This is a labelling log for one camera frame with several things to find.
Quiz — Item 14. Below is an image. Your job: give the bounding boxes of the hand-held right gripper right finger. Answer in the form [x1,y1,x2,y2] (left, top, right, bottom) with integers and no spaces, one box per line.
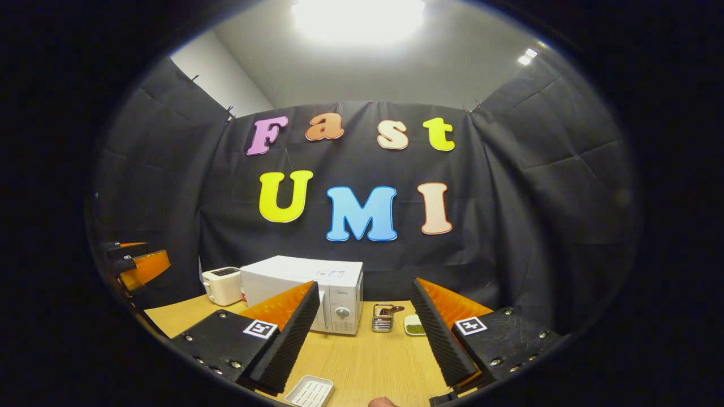
[410,277,564,391]

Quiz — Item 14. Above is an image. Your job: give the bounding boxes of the metal utensil holder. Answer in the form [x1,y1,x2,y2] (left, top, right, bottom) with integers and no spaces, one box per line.
[372,304,395,333]

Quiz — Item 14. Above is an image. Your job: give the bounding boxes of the black backdrop cloth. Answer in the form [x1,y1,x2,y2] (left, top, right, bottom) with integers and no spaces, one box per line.
[90,57,643,334]

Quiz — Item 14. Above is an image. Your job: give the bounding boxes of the large ceiling light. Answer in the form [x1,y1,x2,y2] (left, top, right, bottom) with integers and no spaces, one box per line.
[291,0,426,46]

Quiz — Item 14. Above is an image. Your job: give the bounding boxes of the white rectangular tray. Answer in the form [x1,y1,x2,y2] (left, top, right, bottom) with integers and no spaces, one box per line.
[285,375,334,407]

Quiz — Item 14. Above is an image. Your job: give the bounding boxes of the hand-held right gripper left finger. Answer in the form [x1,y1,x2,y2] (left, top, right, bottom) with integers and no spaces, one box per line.
[170,281,321,395]

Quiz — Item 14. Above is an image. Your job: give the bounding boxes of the white toaster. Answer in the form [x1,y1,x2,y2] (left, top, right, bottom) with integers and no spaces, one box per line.
[202,267,244,306]

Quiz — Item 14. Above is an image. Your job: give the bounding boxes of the white microwave oven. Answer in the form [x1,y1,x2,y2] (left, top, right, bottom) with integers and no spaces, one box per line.
[240,256,364,336]

